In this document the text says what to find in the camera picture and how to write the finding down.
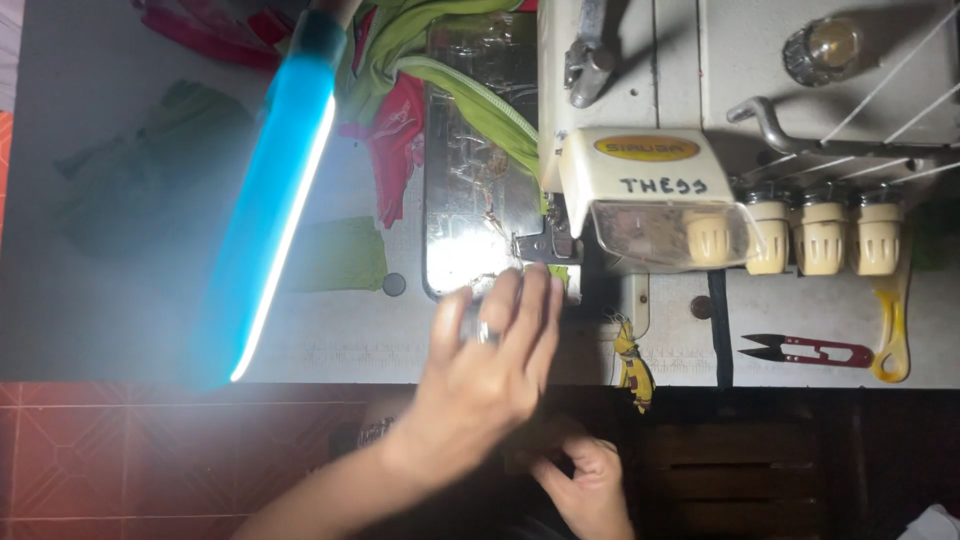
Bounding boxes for person's left hand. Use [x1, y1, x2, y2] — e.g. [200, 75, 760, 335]
[386, 264, 565, 490]

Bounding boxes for person's right hand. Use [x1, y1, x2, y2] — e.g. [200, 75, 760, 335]
[528, 435, 637, 540]

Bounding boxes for yellow tassel charm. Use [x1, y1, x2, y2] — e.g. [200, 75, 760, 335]
[609, 313, 657, 416]

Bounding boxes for metal presser foot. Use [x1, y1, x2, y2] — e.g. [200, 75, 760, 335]
[512, 228, 584, 266]

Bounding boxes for cream tension knob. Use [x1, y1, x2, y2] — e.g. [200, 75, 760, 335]
[684, 211, 733, 268]
[744, 192, 790, 276]
[850, 192, 906, 277]
[793, 192, 849, 277]

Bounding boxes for red thread snips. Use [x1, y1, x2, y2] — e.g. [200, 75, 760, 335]
[738, 333, 876, 371]

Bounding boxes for small green cloth piece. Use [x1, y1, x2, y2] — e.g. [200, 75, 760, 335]
[287, 216, 390, 294]

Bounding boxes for red fabric piece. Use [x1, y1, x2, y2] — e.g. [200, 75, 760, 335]
[337, 71, 427, 231]

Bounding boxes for white cloth scrap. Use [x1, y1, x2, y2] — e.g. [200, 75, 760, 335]
[895, 503, 960, 540]

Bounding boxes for lime green fabric with zipper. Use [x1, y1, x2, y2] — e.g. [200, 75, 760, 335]
[336, 0, 554, 215]

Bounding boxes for grey metal thread guide bar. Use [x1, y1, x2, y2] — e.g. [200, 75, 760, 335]
[726, 96, 960, 163]

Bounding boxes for cream overlock sewing machine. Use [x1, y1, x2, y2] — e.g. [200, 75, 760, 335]
[422, 0, 960, 340]

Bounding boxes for blue led lamp bar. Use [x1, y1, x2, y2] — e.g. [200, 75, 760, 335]
[182, 0, 363, 393]

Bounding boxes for clear glass oil cap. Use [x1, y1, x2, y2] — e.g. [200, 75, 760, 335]
[782, 15, 865, 88]

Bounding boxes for white sewing thread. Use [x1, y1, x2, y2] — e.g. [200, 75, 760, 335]
[883, 81, 960, 145]
[819, 6, 960, 145]

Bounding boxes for large dark green cloth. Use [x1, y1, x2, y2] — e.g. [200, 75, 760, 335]
[52, 78, 258, 250]

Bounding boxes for pink red fabric heap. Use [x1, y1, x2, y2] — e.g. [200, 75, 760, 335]
[131, 0, 298, 74]

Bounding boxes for silver finger ring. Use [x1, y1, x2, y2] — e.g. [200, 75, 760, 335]
[459, 318, 502, 347]

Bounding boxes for black strap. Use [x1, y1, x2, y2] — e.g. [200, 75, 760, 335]
[706, 270, 735, 390]

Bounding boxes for silver wrist bracelet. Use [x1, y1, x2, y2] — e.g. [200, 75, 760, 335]
[357, 415, 396, 452]

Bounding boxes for yellow handled scissors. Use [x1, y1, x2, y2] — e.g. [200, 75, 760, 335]
[868, 247, 914, 384]

